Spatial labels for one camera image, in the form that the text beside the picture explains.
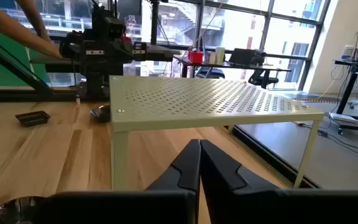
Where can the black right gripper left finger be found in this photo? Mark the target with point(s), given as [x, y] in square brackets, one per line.
[166, 208]

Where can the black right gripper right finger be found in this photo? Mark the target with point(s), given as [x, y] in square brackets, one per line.
[259, 208]

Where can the person's forearm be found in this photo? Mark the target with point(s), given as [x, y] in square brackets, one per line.
[34, 18]
[11, 29]

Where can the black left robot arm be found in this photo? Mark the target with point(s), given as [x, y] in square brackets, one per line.
[98, 84]

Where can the black vertical pole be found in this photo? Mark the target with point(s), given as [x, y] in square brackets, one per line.
[154, 21]

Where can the black round plate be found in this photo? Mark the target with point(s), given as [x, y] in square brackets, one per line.
[102, 114]

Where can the red box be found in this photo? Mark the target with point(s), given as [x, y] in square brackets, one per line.
[195, 58]

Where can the pale green perforated metal shelf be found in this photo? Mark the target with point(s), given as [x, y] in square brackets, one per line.
[197, 99]

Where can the pale cup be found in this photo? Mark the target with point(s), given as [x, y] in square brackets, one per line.
[211, 58]

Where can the small black rectangular plate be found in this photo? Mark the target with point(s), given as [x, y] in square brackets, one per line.
[33, 119]

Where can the white paper roll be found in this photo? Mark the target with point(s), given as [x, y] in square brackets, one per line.
[220, 56]

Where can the black office desk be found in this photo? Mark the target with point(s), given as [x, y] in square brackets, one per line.
[228, 66]

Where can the white power strip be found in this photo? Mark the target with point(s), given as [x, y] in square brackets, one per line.
[342, 118]

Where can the glossy black plate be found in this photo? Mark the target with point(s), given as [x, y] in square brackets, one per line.
[8, 213]

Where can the black standing desk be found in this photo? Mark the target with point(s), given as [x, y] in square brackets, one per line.
[353, 67]

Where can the white jar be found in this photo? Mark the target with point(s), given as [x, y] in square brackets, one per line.
[348, 52]

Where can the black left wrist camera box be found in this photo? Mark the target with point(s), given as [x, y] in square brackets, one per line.
[115, 28]

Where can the black table edge rail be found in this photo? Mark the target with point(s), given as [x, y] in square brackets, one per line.
[269, 155]

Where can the small white post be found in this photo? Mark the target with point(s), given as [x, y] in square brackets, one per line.
[77, 101]

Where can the black metal frame strut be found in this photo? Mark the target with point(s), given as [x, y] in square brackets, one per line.
[11, 95]

